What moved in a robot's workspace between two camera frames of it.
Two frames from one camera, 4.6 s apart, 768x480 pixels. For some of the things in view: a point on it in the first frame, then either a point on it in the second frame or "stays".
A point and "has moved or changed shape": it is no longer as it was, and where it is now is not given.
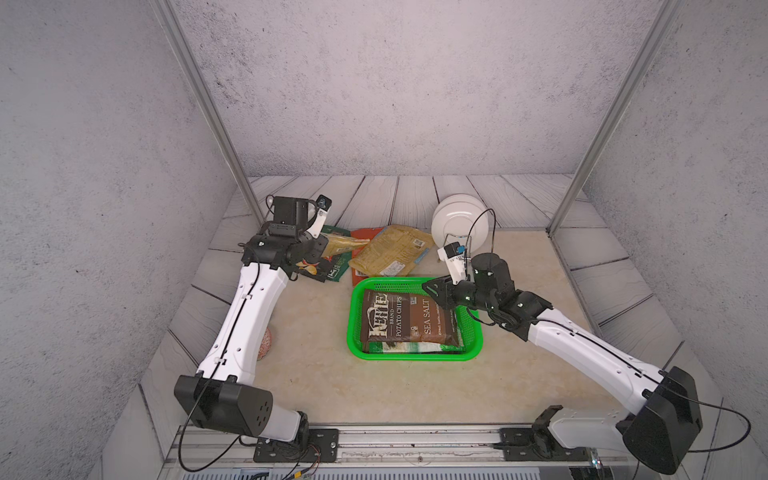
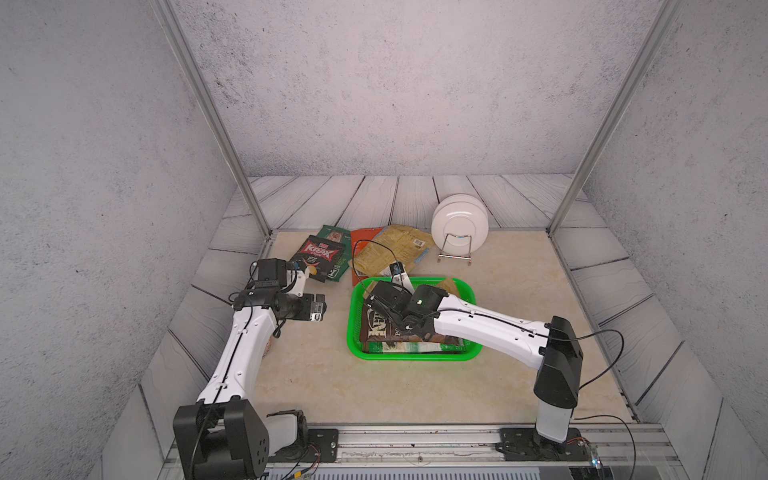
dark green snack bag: [340, 262] stays
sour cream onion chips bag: [318, 270] has moved or changed shape
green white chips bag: [411, 347] stays
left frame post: [184, 50] stays
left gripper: [317, 249] to [305, 312]
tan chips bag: [392, 251] stays
